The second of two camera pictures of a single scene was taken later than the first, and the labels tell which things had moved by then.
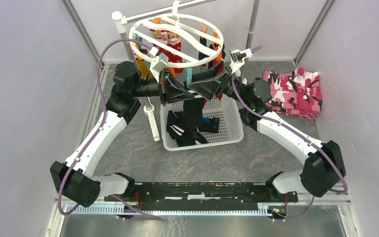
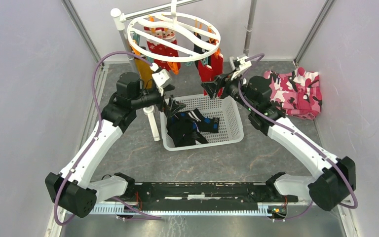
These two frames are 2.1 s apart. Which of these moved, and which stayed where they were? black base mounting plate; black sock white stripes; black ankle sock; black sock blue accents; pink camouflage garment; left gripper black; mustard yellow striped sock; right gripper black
Moved: left gripper black; black ankle sock; black sock white stripes
Stayed: mustard yellow striped sock; pink camouflage garment; black sock blue accents; right gripper black; black base mounting plate
